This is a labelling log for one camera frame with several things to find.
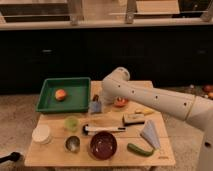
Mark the dark red bowl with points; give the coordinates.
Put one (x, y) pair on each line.
(103, 145)

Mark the black object on floor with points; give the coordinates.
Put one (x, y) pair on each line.
(14, 156)

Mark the green cucumber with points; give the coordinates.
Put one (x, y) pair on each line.
(139, 151)

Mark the green plastic tray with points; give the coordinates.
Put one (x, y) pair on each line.
(76, 101)

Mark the orange peach fruit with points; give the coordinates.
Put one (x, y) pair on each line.
(60, 94)

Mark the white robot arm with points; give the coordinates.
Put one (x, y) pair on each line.
(194, 110)

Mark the orange bowl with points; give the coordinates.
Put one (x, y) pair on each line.
(120, 102)

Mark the wooden block brush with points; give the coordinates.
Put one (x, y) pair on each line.
(132, 119)

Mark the green plastic cup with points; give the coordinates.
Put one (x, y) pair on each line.
(71, 123)

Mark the small metal cup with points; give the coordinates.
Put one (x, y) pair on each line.
(72, 144)

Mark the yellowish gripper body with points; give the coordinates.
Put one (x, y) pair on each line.
(95, 98)

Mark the yellow banana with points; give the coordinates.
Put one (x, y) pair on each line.
(144, 111)

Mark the blue sponge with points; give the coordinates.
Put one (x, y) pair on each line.
(95, 107)

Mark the grey folded cloth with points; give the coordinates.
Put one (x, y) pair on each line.
(150, 134)

